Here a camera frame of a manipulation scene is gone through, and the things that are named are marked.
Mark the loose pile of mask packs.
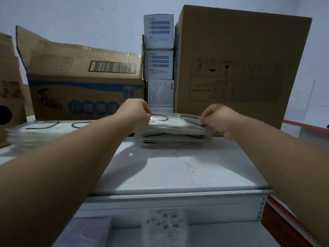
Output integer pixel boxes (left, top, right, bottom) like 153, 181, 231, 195
5, 120, 96, 152

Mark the person's right hand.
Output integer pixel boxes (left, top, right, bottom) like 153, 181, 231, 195
200, 104, 244, 141

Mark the white perforated wall rail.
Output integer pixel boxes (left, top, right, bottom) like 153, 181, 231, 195
303, 79, 316, 122

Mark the clear patterned plastic packet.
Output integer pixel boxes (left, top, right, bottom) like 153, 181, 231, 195
141, 210, 190, 247

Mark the stack of packaged face masks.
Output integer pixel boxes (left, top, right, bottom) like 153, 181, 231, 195
134, 125, 214, 150

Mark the white metal shelf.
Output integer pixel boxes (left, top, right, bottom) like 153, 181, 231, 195
0, 136, 274, 247

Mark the large plain cardboard box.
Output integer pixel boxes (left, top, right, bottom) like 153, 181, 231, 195
174, 5, 313, 130

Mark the open blue-printed cardboard box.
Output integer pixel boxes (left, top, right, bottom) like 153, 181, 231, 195
16, 25, 146, 121

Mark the clear face mask packet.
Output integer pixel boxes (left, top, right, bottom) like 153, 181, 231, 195
147, 113, 208, 132

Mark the worn brown cardboard box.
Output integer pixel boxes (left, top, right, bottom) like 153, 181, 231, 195
0, 32, 27, 149

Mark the white box with blue label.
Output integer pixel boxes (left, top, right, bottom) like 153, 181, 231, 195
145, 50, 174, 80
143, 14, 175, 51

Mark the person's right forearm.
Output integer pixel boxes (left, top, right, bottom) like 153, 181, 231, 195
229, 117, 329, 247

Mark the white box with small print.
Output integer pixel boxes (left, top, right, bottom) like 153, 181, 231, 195
147, 79, 175, 107

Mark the person's left hand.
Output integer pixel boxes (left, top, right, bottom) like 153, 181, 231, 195
119, 99, 152, 138

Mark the purple tissue pack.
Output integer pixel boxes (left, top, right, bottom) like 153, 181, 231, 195
52, 216, 114, 247

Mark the black wire shelf divider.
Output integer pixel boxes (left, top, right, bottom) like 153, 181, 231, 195
142, 34, 148, 106

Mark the person's left forearm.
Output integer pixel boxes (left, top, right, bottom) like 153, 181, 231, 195
0, 107, 132, 247

